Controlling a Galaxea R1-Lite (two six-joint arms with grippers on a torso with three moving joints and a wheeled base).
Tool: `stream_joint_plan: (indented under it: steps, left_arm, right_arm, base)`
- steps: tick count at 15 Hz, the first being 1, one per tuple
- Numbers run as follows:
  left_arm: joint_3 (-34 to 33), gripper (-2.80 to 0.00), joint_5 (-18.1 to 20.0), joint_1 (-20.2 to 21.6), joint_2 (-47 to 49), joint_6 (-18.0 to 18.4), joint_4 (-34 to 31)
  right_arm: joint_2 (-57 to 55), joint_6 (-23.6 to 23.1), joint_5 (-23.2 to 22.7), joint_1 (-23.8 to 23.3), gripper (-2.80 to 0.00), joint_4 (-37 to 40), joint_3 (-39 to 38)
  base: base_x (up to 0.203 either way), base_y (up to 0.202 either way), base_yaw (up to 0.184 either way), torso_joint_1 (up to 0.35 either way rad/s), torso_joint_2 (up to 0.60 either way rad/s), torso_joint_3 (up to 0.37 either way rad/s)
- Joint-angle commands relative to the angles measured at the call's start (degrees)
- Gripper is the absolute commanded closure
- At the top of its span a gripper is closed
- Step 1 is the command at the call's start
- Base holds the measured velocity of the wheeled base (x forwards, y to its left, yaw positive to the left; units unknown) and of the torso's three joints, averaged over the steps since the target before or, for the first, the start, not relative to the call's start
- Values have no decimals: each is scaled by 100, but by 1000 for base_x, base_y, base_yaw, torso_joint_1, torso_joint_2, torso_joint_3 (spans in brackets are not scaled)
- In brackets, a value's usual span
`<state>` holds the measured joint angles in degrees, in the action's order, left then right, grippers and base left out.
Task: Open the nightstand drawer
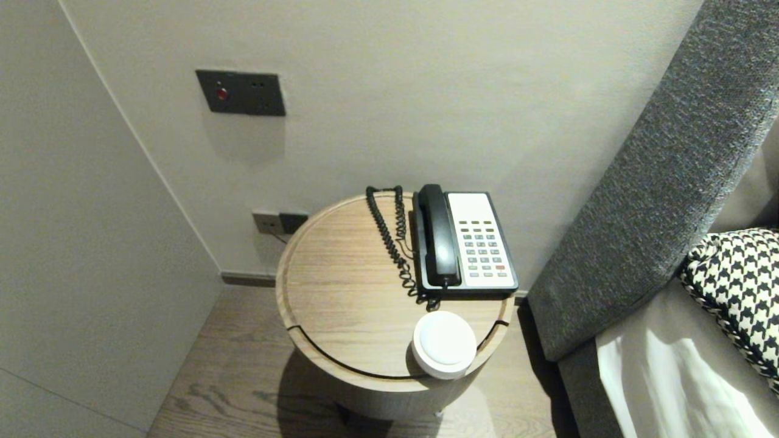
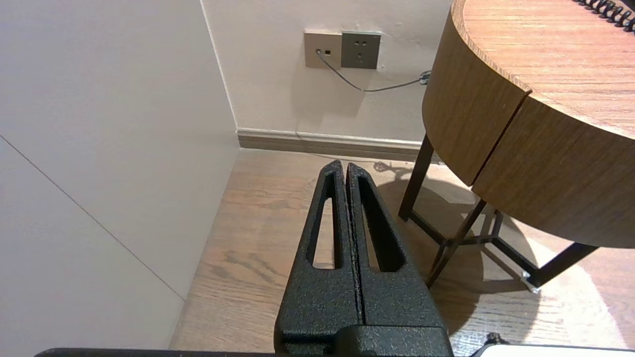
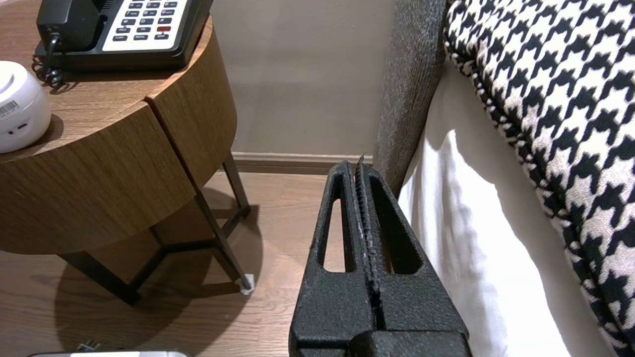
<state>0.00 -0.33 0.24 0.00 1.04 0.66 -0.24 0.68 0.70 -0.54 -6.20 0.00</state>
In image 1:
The grey fabric bed base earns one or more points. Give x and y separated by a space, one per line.
581 395

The white bed sheet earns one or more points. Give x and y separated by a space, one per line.
669 377

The dark wall switch panel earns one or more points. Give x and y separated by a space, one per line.
243 92

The black telephone handset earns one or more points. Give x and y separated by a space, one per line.
438 243

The round wooden bedside table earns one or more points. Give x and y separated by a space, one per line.
341 286

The wall power socket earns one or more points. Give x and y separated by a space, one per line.
265 222

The grey fabric headboard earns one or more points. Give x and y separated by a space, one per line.
669 182

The grey wall baseboard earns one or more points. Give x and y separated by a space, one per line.
249 279

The white black desk telephone base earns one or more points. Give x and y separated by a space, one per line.
481 231

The dark grey power socket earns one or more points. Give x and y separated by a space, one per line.
293 221

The white round lidded cup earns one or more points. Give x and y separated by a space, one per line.
444 344

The beige bed pillow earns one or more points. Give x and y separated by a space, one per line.
751 188

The curved wooden table drawer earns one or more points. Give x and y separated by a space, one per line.
389 395

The black white houndstooth pillow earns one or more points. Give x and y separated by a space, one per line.
736 280

